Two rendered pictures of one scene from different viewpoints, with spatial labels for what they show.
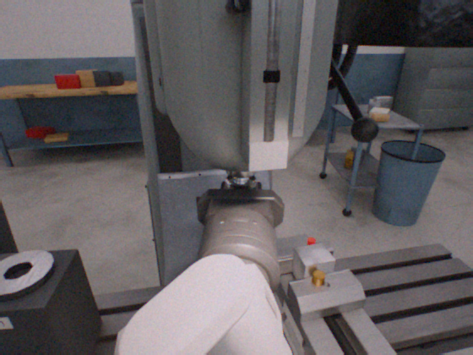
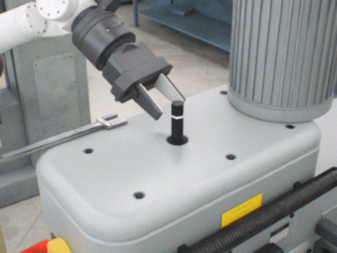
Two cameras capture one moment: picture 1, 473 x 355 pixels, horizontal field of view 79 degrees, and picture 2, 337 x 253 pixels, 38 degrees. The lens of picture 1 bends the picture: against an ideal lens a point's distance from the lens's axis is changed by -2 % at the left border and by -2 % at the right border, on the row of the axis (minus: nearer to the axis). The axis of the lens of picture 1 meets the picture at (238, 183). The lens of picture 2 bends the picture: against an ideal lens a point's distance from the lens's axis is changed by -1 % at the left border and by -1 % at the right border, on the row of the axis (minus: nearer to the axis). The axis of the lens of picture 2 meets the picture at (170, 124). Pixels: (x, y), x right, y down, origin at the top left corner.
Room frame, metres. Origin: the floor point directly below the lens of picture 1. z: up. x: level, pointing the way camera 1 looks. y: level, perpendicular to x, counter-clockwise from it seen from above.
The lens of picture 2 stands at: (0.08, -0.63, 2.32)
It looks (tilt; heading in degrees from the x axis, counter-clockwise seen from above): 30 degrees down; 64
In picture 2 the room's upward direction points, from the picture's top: straight up
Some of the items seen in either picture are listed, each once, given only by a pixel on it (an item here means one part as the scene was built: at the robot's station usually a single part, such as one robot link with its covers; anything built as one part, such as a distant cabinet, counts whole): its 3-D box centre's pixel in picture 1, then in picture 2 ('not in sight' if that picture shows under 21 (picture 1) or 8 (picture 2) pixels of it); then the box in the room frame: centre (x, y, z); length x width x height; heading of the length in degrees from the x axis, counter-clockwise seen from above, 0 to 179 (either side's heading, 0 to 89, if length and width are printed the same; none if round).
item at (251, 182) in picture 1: (241, 180); not in sight; (0.39, 0.00, 1.26); 0.05 x 0.05 x 0.01
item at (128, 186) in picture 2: not in sight; (184, 175); (0.41, 0.00, 1.81); 0.47 x 0.26 x 0.16; 12
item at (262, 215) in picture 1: (239, 231); not in sight; (0.30, 0.00, 1.24); 0.13 x 0.12 x 0.10; 88
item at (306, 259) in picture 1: (312, 265); not in sight; (0.42, -0.14, 1.07); 0.06 x 0.05 x 0.06; 104
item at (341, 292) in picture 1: (325, 293); not in sight; (0.37, -0.16, 1.05); 0.12 x 0.06 x 0.04; 104
